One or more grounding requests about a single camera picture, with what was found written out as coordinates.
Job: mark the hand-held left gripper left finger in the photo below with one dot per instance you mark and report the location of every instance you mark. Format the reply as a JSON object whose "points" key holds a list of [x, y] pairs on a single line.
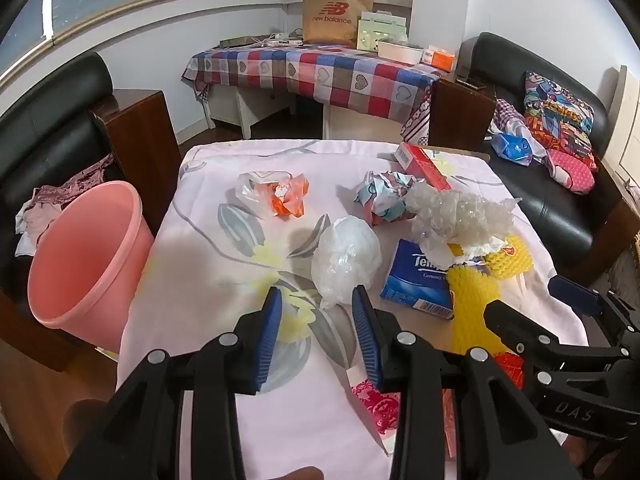
{"points": [[270, 332]]}

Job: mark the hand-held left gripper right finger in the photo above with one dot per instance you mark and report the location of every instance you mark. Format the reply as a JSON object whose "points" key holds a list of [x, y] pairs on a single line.
{"points": [[365, 342]]}

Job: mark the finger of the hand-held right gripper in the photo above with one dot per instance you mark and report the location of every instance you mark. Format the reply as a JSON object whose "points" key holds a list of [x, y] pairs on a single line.
{"points": [[575, 295], [515, 322]]}

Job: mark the yellow foam fruit net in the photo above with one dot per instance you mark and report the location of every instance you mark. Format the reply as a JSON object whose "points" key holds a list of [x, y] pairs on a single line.
{"points": [[470, 300]]}

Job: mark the yellow foam net red label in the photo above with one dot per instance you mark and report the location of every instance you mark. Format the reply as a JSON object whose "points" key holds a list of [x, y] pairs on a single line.
{"points": [[517, 259]]}

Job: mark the red patterned paper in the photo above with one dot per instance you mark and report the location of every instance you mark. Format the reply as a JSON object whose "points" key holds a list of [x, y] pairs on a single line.
{"points": [[380, 410]]}

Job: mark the blue tissue packet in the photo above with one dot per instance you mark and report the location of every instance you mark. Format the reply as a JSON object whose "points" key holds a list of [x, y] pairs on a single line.
{"points": [[415, 280]]}

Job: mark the white wrapper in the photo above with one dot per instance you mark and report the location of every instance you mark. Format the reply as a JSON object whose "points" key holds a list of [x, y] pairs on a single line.
{"points": [[470, 251]]}

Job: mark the clear plastic bag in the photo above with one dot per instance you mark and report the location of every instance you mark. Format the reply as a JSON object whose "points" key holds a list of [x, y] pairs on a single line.
{"points": [[345, 255]]}

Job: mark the bubble wrap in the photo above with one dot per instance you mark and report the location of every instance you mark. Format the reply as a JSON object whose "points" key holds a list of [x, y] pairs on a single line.
{"points": [[455, 215]]}

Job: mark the orange white plastic bag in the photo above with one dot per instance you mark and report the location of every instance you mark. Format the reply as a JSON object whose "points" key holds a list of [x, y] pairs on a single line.
{"points": [[285, 195]]}

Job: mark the printed paper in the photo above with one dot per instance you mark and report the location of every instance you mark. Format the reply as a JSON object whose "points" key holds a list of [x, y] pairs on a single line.
{"points": [[385, 197]]}

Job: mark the red cardboard box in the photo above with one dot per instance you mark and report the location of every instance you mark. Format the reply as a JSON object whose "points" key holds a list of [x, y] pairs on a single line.
{"points": [[422, 162]]}

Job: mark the pink plastic bucket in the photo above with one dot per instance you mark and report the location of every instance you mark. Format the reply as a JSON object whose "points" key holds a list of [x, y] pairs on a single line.
{"points": [[90, 260]]}

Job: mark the black leather sofa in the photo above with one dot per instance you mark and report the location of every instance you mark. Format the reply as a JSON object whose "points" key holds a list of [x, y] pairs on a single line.
{"points": [[550, 210]]}

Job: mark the pink floral tablecloth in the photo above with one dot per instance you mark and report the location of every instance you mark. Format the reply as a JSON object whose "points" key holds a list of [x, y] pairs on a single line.
{"points": [[210, 260]]}

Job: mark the pink dotted cushion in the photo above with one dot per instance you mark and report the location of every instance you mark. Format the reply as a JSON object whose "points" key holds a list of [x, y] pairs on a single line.
{"points": [[570, 172]]}

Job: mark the blue plastic bag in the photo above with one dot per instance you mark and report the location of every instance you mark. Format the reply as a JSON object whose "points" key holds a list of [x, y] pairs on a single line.
{"points": [[512, 147]]}

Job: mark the beige cabinet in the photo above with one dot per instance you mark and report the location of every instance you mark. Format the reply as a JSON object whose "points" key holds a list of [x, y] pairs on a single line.
{"points": [[625, 125]]}

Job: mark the colourful printed cushion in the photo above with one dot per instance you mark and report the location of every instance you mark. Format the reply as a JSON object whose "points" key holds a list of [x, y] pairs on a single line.
{"points": [[555, 115]]}

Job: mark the red white lattice cloth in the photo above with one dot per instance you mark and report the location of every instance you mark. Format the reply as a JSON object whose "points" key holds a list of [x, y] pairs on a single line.
{"points": [[417, 120], [507, 115]]}

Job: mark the dark phone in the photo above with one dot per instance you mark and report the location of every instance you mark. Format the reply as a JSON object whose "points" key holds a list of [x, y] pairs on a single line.
{"points": [[471, 83]]}

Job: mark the mauve patterned garment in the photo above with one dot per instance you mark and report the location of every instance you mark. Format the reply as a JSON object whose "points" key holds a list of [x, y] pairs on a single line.
{"points": [[75, 180]]}

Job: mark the pink garment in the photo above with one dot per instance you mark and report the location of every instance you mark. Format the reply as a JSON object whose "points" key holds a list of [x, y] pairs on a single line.
{"points": [[42, 222]]}

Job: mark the checked tablecloth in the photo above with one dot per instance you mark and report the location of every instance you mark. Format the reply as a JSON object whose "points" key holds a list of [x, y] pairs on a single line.
{"points": [[310, 70]]}

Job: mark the orange box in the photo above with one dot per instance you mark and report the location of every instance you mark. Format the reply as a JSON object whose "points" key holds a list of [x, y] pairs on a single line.
{"points": [[440, 59]]}

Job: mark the white container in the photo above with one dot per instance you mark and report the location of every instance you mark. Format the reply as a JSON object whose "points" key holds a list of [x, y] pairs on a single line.
{"points": [[400, 52]]}

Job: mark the white power strip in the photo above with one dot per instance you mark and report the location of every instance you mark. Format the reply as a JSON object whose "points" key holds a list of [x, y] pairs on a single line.
{"points": [[282, 39]]}

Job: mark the green box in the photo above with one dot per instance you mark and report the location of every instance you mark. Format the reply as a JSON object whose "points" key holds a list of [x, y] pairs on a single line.
{"points": [[380, 32]]}

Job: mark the black leather wooden armchair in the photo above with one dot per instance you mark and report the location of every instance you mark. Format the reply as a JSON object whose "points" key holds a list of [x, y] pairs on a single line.
{"points": [[50, 110]]}

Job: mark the brown paper bag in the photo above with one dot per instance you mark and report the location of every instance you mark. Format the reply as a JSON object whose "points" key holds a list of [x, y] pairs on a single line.
{"points": [[335, 10]]}

